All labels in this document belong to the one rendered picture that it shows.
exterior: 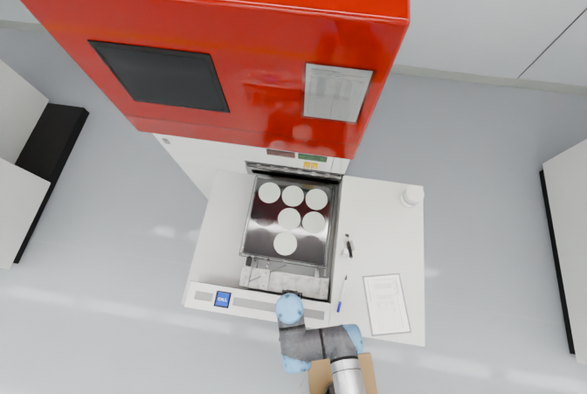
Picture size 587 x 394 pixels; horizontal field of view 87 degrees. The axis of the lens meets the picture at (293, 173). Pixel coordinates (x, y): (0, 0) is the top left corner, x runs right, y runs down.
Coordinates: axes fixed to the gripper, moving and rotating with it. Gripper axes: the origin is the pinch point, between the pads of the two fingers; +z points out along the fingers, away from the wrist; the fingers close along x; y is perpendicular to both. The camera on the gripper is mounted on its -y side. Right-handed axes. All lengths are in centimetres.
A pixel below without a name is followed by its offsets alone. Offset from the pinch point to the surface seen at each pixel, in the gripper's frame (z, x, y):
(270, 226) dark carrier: 7.9, 13.7, 32.5
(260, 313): 2.0, 10.8, -1.7
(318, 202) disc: 7.9, -5.7, 46.6
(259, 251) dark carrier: 8.0, 16.2, 21.5
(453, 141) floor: 98, -112, 143
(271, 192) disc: 8, 16, 48
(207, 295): 2.4, 32.3, 1.3
